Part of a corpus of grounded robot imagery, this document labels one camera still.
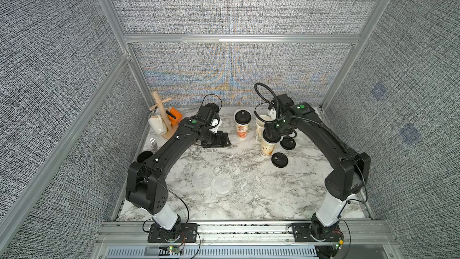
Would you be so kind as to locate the silver fork green handle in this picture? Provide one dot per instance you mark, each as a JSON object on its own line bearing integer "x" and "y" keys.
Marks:
{"x": 153, "y": 144}

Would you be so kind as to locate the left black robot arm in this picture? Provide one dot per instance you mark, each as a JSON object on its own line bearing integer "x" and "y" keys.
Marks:
{"x": 146, "y": 181}

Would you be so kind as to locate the wooden mug tree stand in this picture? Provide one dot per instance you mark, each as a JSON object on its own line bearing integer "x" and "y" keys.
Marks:
{"x": 159, "y": 104}

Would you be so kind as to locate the black mug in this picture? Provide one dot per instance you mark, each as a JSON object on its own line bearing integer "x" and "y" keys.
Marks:
{"x": 143, "y": 156}

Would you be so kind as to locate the black cup lid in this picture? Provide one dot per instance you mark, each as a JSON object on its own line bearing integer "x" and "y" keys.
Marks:
{"x": 279, "y": 160}
{"x": 288, "y": 143}
{"x": 242, "y": 117}
{"x": 270, "y": 138}

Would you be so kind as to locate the orange mug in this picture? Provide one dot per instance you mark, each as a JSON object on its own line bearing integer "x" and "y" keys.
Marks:
{"x": 174, "y": 116}

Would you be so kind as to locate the red white paper cup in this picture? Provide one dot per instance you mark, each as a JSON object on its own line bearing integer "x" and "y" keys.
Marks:
{"x": 242, "y": 130}

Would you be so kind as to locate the white mug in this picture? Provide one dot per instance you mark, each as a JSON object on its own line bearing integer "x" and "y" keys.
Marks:
{"x": 157, "y": 124}

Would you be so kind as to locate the cream paper cup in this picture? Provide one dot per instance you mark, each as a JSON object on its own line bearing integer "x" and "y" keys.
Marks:
{"x": 267, "y": 149}
{"x": 260, "y": 126}

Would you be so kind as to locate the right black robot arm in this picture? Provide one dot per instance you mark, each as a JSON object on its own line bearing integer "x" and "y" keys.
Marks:
{"x": 350, "y": 168}

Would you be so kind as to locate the black cup lid back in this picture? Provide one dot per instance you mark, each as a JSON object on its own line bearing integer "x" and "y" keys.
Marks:
{"x": 288, "y": 143}

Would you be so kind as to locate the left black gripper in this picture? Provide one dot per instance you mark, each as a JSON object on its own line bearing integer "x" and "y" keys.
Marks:
{"x": 218, "y": 140}

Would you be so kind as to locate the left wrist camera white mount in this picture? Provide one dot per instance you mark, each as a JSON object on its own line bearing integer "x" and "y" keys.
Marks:
{"x": 209, "y": 114}

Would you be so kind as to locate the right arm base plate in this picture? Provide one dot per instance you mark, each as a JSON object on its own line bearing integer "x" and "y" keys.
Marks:
{"x": 316, "y": 232}

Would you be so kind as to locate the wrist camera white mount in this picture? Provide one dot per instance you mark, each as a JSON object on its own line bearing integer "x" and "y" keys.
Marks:
{"x": 279, "y": 105}
{"x": 209, "y": 114}

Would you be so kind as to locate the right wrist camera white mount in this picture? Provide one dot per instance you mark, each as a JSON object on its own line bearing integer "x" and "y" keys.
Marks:
{"x": 279, "y": 105}

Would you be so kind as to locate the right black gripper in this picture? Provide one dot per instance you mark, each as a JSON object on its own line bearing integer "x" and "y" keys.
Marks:
{"x": 271, "y": 133}

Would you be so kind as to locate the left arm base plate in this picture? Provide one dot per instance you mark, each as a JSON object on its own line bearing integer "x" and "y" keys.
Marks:
{"x": 187, "y": 234}

